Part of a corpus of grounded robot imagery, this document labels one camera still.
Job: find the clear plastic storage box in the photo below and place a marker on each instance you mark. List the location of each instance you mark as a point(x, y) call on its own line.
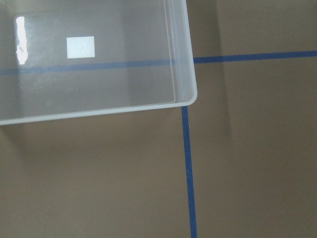
point(62, 59)

